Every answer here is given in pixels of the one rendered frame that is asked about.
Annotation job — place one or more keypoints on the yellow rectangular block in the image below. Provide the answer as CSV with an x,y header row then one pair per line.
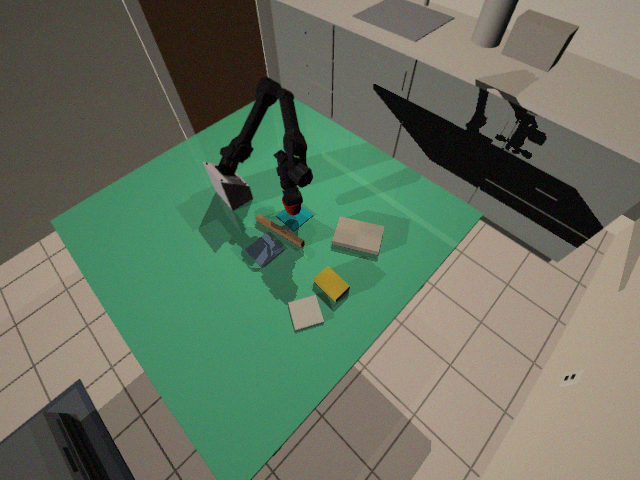
x,y
333,285

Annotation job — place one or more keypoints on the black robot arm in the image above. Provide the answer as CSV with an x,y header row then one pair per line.
x,y
267,92

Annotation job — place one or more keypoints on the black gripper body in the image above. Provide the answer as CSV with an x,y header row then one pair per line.
x,y
292,197

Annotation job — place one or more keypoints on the beige flat rectangular block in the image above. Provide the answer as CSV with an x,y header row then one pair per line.
x,y
358,235

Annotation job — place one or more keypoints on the beige flat square tile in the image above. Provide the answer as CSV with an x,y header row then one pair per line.
x,y
305,312

